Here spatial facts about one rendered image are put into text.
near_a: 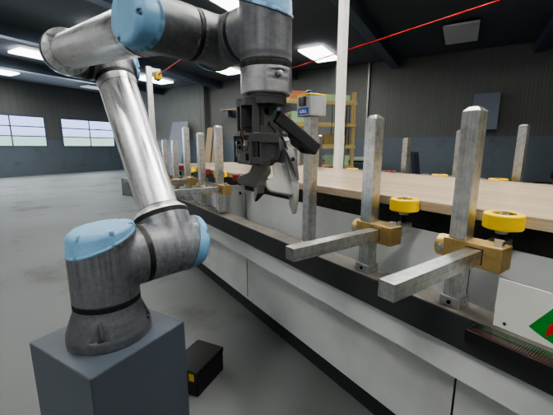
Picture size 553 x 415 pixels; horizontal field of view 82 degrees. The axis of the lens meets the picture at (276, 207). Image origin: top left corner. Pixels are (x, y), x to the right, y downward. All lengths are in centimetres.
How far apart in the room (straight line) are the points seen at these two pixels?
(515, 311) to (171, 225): 78
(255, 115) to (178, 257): 46
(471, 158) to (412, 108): 890
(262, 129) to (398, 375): 103
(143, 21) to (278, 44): 21
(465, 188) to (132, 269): 76
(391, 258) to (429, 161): 842
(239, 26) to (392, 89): 927
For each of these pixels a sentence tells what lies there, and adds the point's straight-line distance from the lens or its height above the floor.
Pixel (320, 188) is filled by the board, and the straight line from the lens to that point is 128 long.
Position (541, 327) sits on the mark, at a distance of 78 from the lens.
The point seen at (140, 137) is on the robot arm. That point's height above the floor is 108.
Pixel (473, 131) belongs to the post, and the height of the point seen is 108.
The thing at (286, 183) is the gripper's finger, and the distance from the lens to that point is 55.
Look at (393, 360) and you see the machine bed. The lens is 132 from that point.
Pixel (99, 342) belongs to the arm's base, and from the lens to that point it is 87.
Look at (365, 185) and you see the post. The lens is 91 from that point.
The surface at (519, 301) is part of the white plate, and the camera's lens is 78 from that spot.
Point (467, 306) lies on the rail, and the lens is 86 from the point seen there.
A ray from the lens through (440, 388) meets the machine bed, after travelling 125.
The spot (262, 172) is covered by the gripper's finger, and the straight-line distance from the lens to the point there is 63.
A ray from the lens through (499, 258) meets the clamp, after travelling 76.
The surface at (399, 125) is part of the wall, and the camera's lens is 966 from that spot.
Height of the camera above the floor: 105
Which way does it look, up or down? 11 degrees down
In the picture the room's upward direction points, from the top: straight up
